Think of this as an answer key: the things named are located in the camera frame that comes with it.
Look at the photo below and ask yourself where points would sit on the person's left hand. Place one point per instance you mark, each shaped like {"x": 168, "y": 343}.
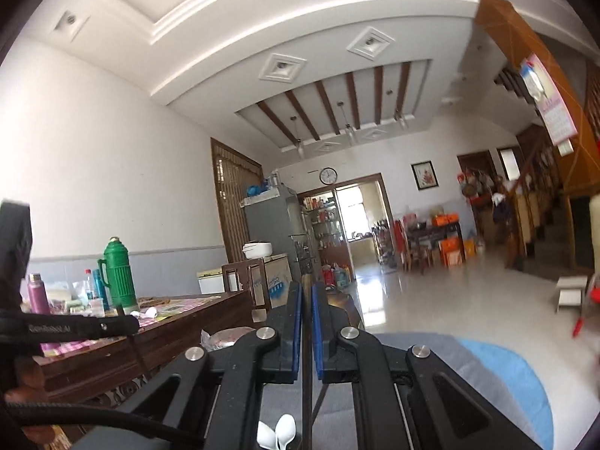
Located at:
{"x": 30, "y": 388}

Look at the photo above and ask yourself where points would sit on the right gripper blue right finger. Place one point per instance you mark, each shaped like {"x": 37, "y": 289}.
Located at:
{"x": 321, "y": 327}

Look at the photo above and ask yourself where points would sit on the green thermos jug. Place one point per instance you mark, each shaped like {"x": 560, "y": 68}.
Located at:
{"x": 115, "y": 272}

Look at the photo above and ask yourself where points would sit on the white bowl with plastic bag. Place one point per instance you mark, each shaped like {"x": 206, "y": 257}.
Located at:
{"x": 223, "y": 338}

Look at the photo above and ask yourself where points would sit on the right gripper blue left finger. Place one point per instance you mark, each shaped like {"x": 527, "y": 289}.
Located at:
{"x": 267, "y": 356}

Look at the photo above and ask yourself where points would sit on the purple thermos bottle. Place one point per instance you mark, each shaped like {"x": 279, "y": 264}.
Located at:
{"x": 37, "y": 292}

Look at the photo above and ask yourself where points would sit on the white spoon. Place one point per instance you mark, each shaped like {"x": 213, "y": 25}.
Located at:
{"x": 285, "y": 431}
{"x": 266, "y": 437}

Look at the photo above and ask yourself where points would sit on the dark wooden side table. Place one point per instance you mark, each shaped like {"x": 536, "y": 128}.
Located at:
{"x": 431, "y": 233}

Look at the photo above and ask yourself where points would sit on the framed flower picture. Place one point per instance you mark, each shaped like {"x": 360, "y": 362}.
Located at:
{"x": 424, "y": 174}

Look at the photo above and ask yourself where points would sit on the white spoon right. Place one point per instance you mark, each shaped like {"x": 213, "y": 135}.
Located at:
{"x": 285, "y": 431}

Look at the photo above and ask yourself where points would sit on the round wall clock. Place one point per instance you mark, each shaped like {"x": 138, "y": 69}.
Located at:
{"x": 328, "y": 176}

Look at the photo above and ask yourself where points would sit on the blue table cloth underneath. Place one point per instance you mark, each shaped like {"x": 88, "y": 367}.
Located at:
{"x": 522, "y": 382}

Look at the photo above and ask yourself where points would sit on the white spoon left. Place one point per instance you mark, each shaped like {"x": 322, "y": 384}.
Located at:
{"x": 266, "y": 437}

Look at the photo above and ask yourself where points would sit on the small white step stool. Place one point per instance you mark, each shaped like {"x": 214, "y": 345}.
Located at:
{"x": 571, "y": 292}

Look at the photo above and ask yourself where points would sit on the grey refrigerator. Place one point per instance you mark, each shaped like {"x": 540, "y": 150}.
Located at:
{"x": 275, "y": 216}

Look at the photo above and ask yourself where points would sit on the grey table cloth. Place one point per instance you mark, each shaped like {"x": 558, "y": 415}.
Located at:
{"x": 400, "y": 391}

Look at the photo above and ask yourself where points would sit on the dark carved wooden bench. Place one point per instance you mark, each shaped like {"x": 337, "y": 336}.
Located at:
{"x": 109, "y": 371}

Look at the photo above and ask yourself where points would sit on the red plastic chair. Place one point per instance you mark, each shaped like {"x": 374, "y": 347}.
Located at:
{"x": 589, "y": 301}

